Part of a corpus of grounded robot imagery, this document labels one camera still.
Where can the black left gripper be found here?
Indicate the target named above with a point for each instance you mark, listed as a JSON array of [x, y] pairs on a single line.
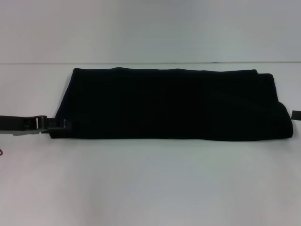
[[14, 123]]

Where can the black shirt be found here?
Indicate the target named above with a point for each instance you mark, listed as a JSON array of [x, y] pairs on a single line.
[[164, 106]]

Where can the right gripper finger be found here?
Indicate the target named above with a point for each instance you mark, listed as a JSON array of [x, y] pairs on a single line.
[[296, 115]]

